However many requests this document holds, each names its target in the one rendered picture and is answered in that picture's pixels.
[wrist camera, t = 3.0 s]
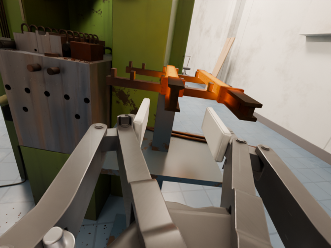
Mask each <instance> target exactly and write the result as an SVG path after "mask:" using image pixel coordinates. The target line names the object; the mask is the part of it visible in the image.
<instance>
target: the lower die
mask: <svg viewBox="0 0 331 248"><path fill-rule="evenodd" d="M13 35H14V40H15V44H16V49H17V50H22V51H28V52H34V53H41V54H44V53H45V52H48V53H57V54H59V57H71V51H65V50H64V49H63V47H62V46H63V44H64V43H66V35H65V34H59V33H52V32H46V36H44V35H39V34H38V31H35V32H29V31H23V33H18V32H13ZM68 39H69V42H71V41H73V36H72V35H68ZM75 42H79V37H78V36H75ZM81 42H84V38H83V37H82V36H81ZM86 42H87V43H89V38H87V37H86ZM91 43H93V38H91ZM95 44H97V38H95ZM99 45H103V46H105V41H102V40H99ZM35 49H37V51H35Z"/></svg>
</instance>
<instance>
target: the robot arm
mask: <svg viewBox="0 0 331 248"><path fill-rule="evenodd" d="M149 106H150V99H149V98H144V100H143V102H142V104H141V106H140V108H139V110H138V113H137V114H136V115H134V114H128V115H126V114H122V115H118V116H117V127H116V128H107V125H105V124H101V123H96V124H93V125H91V126H90V127H89V129H88V130H87V132H86V133H85V135H84V136H83V138H82V139H81V141H80V142H79V144H78V145H77V146H76V148H75V149H74V151H73V152H72V154H71V155H70V157H69V158H68V160H67V161H66V163H65V164H64V166H63V167H62V168H61V170H60V171H59V173H58V174H57V176H56V177H55V179H54V180H53V182H52V183H51V185H50V186H49V187H48V189H47V190H46V192H45V193H44V195H43V196H42V198H41V199H40V201H39V202H38V204H37V205H36V206H35V207H34V208H32V209H31V210H30V211H29V212H28V213H27V214H25V215H24V216H23V217H22V218H21V219H20V220H19V221H17V222H16V223H15V224H14V225H13V226H12V227H10V228H9V229H8V230H7V231H6V232H5V233H3V234H2V235H1V236H0V248H76V244H75V240H76V237H77V235H78V233H79V230H80V227H81V225H82V222H83V219H84V216H85V213H86V211H87V208H88V206H89V203H90V200H91V197H92V195H93V192H94V189H95V186H96V183H97V181H98V178H99V175H100V172H101V169H102V166H103V164H104V161H105V158H106V155H107V152H110V151H116V153H117V159H118V166H119V173H120V180H121V186H122V193H123V200H124V206H125V213H126V225H127V228H126V229H125V230H124V231H123V232H122V233H121V234H120V235H119V236H118V237H117V238H116V239H115V240H114V241H113V242H112V243H111V244H110V245H109V246H108V247H107V248H274V247H273V246H272V245H271V241H270V236H269V231H268V226H267V221H266V217H265V210H264V206H265V208H266V210H267V212H268V214H269V216H270V218H271V220H272V222H273V224H274V226H275V228H276V230H277V232H278V235H279V237H280V239H281V241H282V243H283V245H284V247H285V248H331V217H330V216H329V215H328V213H327V212H326V211H325V210H324V209H323V208H322V206H321V205H320V204H319V203H318V202H317V201H316V199H315V198H314V197H313V196H312V195H311V193H310V192H309V191H308V190H307V189H306V188H305V186H304V185H303V184H302V183H301V182H300V181H299V179H298V178H297V177H296V176H295V175H294V173H293V172H292V171H291V170H290V169H289V168H288V166H287V165H286V164H285V163H284V162H283V160H282V159H281V158H280V157H279V156H278V155H277V153H276V152H275V151H274V150H273V149H272V148H271V147H269V146H267V145H263V144H258V145H257V147H256V148H254V147H250V146H248V143H247V142H246V141H245V140H243V139H241V138H238V137H237V136H236V135H235V133H234V132H233V131H232V129H230V128H229V127H226V126H225V125H224V124H223V122H222V121H221V119H220V118H219V117H218V115H217V114H216V112H215V111H214V110H213V108H212V107H207V108H206V111H205V114H204V118H203V122H202V126H201V129H202V131H203V133H204V136H205V138H206V141H207V143H208V146H209V148H210V151H211V153H212V155H213V158H214V160H215V162H222V161H223V159H224V156H225V157H226V159H225V162H224V165H223V167H222V169H224V171H223V182H222V193H221V204H220V207H214V206H209V207H202V208H193V207H190V206H187V205H184V204H181V203H178V202H170V201H165V200H164V197H163V195H162V192H161V190H160V187H159V185H158V182H157V180H156V179H152V178H151V175H150V172H149V170H148V167H147V164H146V161H145V159H144V156H143V153H142V151H141V144H142V140H143V137H144V133H145V130H146V126H147V122H148V115H149ZM255 187H256V189H257V191H258V194H259V196H260V197H258V196H256V190H255ZM263 204H264V205H263Z"/></svg>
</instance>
